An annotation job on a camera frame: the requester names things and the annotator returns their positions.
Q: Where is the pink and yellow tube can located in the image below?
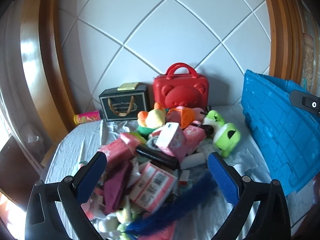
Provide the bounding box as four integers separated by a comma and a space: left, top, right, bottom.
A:
74, 110, 103, 125

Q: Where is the magenta cloth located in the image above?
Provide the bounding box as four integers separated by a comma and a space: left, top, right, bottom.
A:
104, 162, 133, 214

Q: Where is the blue feather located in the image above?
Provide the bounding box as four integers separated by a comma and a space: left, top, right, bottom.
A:
125, 172, 218, 235

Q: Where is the yellow note pad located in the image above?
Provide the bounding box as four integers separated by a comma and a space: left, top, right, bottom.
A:
117, 82, 140, 91

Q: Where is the pink barcode box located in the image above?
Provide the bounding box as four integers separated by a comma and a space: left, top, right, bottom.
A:
129, 162, 178, 213

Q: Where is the black cylinder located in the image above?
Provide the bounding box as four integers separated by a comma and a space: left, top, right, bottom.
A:
135, 145, 180, 169

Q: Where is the red bear-face carry case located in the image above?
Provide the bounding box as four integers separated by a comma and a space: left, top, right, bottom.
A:
152, 62, 210, 110

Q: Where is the yellow duck plush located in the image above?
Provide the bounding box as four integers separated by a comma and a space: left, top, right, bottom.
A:
137, 102, 167, 135

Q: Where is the pink floral box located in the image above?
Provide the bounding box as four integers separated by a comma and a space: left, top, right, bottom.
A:
156, 122, 188, 163

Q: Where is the white tube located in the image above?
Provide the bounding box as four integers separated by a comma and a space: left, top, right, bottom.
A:
180, 153, 205, 169

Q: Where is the pink floral packet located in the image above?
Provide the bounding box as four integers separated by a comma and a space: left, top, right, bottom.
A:
184, 125, 207, 153
99, 132, 147, 165

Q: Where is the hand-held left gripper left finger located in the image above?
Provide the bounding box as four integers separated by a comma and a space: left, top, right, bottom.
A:
24, 152, 107, 240

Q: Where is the blue plastic storage crate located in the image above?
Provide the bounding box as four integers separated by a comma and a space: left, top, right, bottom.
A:
241, 69, 320, 196

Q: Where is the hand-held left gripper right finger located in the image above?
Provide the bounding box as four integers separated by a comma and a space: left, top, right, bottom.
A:
207, 152, 292, 240

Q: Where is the green frog plush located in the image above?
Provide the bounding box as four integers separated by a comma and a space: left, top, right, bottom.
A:
202, 110, 242, 158

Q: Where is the black gift bag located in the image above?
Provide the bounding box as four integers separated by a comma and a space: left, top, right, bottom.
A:
99, 82, 149, 122

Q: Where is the orange and pink plush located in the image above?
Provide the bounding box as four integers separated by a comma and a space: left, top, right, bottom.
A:
166, 106, 205, 129

